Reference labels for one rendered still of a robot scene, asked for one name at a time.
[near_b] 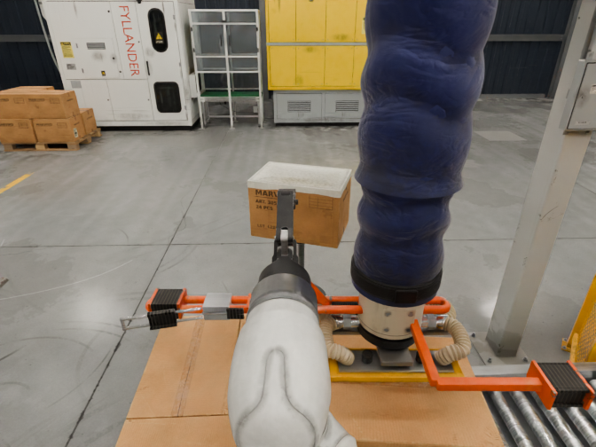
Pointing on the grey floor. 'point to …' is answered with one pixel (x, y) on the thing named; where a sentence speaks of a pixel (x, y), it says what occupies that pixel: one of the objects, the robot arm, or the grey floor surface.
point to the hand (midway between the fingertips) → (287, 227)
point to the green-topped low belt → (228, 100)
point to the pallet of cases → (44, 119)
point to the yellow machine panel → (316, 60)
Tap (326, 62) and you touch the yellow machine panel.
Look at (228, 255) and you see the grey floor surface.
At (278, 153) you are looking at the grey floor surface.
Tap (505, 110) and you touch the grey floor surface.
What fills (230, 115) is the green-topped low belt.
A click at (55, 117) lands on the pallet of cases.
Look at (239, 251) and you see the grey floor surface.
